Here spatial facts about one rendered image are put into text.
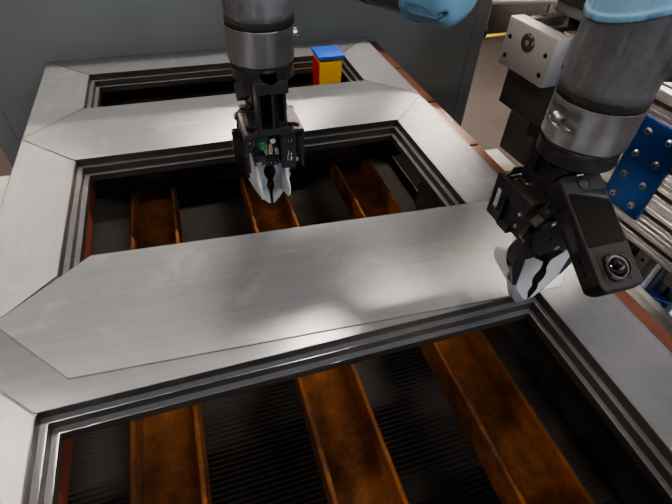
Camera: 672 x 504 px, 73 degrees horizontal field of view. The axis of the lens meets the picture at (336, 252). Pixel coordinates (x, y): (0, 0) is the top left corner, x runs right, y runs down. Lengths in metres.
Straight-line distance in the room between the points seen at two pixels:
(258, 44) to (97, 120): 0.50
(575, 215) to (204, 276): 0.41
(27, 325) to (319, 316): 0.32
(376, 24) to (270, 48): 0.83
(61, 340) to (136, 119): 0.48
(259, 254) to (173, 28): 0.75
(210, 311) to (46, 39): 0.86
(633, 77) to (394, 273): 0.32
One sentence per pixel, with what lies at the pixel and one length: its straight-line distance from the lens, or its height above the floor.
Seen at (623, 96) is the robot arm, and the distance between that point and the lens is 0.43.
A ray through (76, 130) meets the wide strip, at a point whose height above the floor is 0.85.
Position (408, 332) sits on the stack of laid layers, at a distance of 0.54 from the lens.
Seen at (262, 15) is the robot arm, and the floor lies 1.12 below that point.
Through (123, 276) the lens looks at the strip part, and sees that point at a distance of 0.61.
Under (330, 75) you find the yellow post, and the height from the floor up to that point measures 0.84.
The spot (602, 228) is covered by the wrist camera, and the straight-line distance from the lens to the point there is 0.48.
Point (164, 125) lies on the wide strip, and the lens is 0.90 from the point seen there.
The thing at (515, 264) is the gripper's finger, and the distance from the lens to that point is 0.52.
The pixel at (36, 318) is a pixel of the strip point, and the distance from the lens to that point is 0.61.
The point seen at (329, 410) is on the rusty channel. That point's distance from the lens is 0.66.
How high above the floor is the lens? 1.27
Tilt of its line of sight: 44 degrees down
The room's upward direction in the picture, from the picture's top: 3 degrees clockwise
